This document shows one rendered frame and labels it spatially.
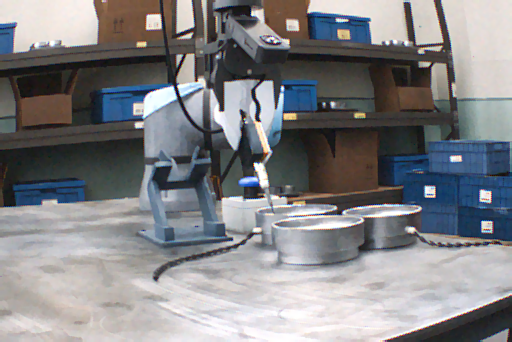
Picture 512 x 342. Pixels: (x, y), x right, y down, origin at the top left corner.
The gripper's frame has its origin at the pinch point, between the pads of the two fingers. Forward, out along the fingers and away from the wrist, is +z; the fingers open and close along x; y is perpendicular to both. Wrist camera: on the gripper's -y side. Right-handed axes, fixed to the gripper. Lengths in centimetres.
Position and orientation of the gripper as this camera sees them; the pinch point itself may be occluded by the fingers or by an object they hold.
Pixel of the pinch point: (249, 139)
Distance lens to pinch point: 100.2
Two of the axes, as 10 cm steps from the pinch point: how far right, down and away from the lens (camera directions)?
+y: -4.1, -0.4, 9.1
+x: -9.1, 0.7, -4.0
